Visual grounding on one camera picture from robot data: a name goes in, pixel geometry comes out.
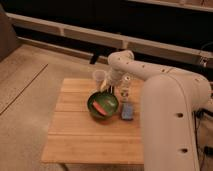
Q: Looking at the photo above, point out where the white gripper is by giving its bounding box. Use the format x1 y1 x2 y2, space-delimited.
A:
100 69 123 92

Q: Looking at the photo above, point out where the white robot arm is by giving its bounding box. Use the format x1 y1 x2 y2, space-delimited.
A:
106 50 213 171

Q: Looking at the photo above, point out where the clear plastic cup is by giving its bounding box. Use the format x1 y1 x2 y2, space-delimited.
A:
92 70 106 91

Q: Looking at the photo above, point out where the green bowl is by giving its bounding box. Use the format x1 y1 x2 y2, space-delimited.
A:
87 92 119 120

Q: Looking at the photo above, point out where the orange carrot in bowl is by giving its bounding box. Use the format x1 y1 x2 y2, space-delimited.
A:
92 101 107 116

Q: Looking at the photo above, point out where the blue sponge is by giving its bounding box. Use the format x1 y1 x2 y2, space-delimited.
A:
121 103 133 120

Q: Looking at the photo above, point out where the wooden table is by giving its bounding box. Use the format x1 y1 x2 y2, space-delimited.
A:
41 78 144 165

